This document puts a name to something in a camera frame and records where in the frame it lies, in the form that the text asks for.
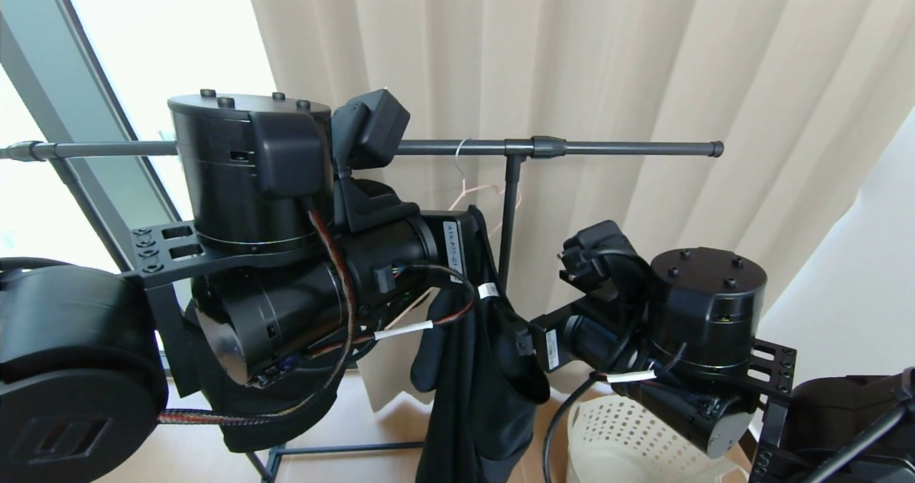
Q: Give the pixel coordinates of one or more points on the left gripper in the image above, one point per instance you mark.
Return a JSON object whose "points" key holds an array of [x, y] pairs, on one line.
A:
{"points": [[322, 297]]}

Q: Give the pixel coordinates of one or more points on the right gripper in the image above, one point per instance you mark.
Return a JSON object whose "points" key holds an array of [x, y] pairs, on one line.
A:
{"points": [[593, 340]]}

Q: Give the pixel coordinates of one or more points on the black shorts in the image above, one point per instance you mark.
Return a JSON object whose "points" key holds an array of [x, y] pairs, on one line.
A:
{"points": [[271, 433]]}

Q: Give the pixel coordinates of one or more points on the black garment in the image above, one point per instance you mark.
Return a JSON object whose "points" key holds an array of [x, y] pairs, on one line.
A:
{"points": [[465, 411]]}

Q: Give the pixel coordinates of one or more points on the pink clothes hanger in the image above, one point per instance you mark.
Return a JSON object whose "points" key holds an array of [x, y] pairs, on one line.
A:
{"points": [[477, 188]]}

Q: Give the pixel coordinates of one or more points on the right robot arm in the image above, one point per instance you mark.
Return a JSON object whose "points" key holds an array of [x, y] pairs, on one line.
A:
{"points": [[708, 304]]}

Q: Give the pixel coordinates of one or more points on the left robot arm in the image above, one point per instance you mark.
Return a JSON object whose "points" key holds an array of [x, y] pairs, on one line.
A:
{"points": [[71, 369]]}

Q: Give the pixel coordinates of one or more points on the white laundry basket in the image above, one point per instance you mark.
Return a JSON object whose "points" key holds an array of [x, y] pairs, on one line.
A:
{"points": [[629, 440]]}

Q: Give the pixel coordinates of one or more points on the black clothes rack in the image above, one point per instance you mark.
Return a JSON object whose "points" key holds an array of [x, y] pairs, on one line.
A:
{"points": [[607, 147]]}

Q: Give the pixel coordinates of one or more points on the beige curtain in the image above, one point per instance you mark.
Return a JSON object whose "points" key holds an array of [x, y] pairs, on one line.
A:
{"points": [[643, 54]]}

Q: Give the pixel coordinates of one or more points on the window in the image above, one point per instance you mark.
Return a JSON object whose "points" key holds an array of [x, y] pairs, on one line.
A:
{"points": [[43, 76]]}

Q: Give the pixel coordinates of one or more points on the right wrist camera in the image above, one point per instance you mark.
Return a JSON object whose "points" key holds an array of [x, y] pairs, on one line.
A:
{"points": [[600, 244]]}

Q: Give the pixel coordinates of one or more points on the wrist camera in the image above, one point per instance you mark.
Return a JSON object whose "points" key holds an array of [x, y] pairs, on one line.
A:
{"points": [[375, 126], [600, 244]]}

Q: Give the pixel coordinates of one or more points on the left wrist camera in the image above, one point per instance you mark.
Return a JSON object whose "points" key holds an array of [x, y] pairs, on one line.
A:
{"points": [[375, 126]]}

